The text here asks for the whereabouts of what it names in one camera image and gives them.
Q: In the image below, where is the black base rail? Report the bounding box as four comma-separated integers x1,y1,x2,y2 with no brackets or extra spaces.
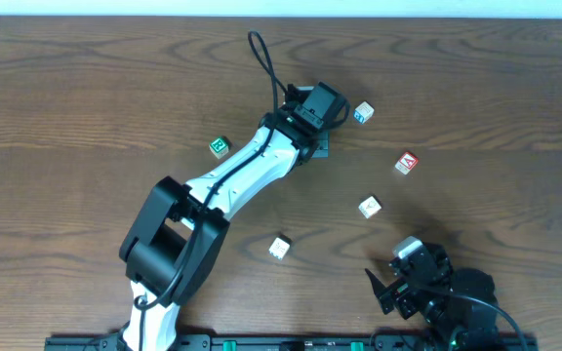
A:
44,332,540,351

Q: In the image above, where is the red letter A block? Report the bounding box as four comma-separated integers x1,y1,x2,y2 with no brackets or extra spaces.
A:
394,152,419,175

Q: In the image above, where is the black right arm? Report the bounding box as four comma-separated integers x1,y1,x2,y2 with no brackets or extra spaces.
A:
365,237,502,350

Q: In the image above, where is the green letter R block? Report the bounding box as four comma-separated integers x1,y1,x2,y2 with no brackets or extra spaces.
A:
209,136,231,159

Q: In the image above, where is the plain white wooden block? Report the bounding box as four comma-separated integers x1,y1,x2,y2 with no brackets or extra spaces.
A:
268,236,291,260

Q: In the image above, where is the white block orange letter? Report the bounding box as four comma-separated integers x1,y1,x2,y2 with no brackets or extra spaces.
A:
358,196,381,218

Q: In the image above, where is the white block blue side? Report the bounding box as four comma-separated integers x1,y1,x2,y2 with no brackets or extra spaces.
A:
353,101,375,124

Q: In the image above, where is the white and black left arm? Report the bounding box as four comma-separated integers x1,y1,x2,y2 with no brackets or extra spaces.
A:
119,82,350,350

